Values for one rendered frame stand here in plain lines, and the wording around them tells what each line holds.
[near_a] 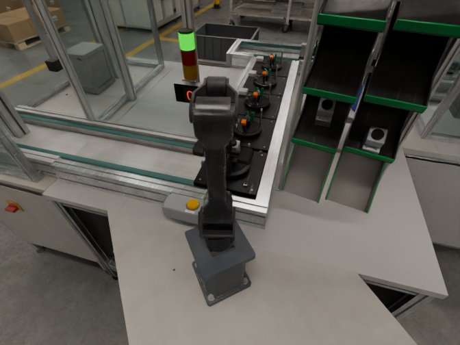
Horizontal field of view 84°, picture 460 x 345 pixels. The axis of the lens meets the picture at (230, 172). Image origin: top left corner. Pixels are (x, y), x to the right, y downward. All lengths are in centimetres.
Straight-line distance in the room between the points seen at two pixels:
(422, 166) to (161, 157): 131
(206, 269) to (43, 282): 161
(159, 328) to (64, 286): 129
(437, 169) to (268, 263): 109
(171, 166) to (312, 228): 62
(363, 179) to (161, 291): 74
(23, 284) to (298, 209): 181
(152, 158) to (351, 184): 81
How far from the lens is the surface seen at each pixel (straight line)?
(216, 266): 67
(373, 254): 103
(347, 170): 94
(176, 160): 114
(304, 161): 92
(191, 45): 93
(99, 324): 188
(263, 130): 121
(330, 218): 106
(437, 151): 161
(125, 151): 126
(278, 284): 88
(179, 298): 87
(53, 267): 219
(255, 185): 95
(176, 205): 91
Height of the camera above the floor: 167
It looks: 45 degrees down
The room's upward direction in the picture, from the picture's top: straight up
